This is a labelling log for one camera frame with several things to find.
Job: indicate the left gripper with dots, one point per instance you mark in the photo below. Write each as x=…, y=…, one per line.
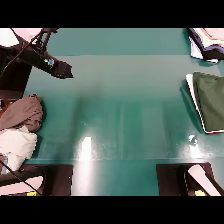
x=61, y=69

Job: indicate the brown garment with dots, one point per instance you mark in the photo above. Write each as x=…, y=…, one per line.
x=20, y=113

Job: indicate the white garment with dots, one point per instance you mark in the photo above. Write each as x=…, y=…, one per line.
x=16, y=143
x=194, y=91

